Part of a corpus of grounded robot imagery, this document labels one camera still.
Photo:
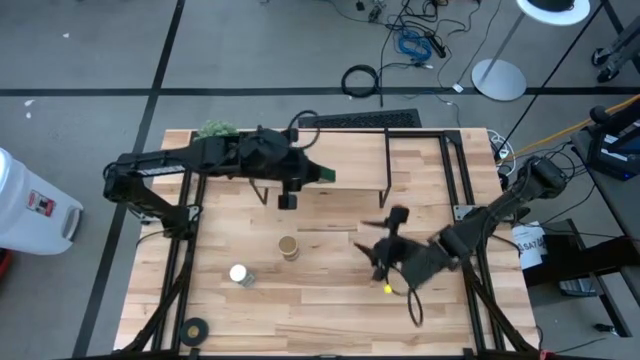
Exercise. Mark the black tape roll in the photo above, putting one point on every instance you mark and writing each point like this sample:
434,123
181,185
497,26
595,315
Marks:
185,332

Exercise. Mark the white plastic bin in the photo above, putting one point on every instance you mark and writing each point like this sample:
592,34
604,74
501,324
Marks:
30,210

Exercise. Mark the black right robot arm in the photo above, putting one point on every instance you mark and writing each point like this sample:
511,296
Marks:
505,205

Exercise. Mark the black metal table frame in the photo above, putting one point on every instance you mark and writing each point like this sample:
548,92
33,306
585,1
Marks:
452,139

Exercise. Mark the white outlet strip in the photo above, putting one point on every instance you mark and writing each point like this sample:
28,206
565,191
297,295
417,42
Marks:
502,152

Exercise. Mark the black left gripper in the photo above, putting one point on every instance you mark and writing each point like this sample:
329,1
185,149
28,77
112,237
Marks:
270,155

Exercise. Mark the green lid spice jar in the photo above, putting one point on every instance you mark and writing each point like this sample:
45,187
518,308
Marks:
328,174

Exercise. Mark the white labelled bucket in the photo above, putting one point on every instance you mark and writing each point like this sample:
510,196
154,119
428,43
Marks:
529,247

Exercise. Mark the black power strip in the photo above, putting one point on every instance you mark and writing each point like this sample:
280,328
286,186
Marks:
436,46

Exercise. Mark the black wheeled stand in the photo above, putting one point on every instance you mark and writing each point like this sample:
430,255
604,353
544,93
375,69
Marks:
622,47

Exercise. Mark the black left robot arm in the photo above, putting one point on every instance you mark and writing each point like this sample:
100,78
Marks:
165,162

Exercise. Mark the tan lid brown jar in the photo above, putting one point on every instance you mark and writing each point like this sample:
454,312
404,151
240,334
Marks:
288,246

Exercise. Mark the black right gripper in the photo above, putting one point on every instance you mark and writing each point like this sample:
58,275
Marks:
415,260

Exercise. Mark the white lid seasoning jar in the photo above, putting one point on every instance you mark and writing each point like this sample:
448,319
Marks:
239,273

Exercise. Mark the black device with blue light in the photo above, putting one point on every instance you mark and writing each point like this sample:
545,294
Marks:
615,150

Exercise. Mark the grey side table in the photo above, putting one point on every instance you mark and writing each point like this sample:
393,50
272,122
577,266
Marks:
625,210

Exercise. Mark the artificial green plant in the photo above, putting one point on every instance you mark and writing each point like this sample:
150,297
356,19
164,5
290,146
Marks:
217,128

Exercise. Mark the black keyboard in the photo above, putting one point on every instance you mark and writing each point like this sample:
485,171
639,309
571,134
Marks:
360,120

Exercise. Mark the wooden shelf with black legs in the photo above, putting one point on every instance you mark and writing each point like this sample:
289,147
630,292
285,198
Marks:
360,160

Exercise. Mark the floor lamp with grey base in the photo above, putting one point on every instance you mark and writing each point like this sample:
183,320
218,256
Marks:
499,80

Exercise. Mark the white power adapter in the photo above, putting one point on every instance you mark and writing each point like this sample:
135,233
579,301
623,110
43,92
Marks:
457,87

